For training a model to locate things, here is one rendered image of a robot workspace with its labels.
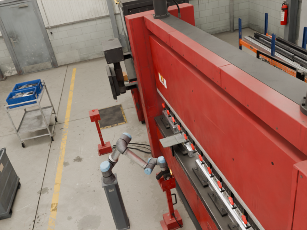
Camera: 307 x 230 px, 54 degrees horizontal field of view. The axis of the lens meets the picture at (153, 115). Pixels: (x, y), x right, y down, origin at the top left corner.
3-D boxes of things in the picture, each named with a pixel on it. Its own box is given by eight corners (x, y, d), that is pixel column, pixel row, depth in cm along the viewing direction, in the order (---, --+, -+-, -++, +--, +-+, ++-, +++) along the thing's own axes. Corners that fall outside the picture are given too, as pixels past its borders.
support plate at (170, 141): (159, 140, 366) (159, 139, 365) (179, 134, 370) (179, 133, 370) (163, 148, 351) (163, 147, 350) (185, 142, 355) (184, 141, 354)
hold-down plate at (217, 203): (208, 194, 294) (207, 192, 293) (213, 192, 295) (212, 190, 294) (222, 216, 269) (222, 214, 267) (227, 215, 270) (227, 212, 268)
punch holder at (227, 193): (222, 193, 263) (221, 179, 255) (231, 190, 264) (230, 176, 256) (230, 205, 250) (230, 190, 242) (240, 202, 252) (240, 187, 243)
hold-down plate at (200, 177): (192, 169, 328) (192, 167, 327) (197, 168, 329) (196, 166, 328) (203, 187, 303) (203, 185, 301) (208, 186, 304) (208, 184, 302)
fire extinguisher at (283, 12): (277, 23, 771) (279, 1, 743) (284, 22, 772) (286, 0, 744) (282, 25, 755) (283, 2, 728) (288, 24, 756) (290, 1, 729)
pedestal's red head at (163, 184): (157, 180, 353) (155, 169, 344) (170, 176, 356) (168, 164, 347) (162, 192, 336) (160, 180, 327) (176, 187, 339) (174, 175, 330)
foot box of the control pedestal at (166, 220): (159, 221, 384) (157, 215, 378) (177, 214, 389) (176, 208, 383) (164, 233, 367) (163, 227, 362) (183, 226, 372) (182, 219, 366)
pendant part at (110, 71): (110, 87, 463) (105, 65, 445) (118, 86, 464) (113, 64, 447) (113, 99, 424) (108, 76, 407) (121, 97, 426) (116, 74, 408)
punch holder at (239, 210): (234, 209, 246) (233, 195, 238) (243, 206, 247) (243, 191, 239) (243, 223, 233) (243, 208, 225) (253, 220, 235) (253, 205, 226)
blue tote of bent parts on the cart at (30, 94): (13, 100, 583) (9, 92, 575) (39, 95, 587) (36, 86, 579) (9, 108, 553) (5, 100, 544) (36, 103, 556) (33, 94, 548)
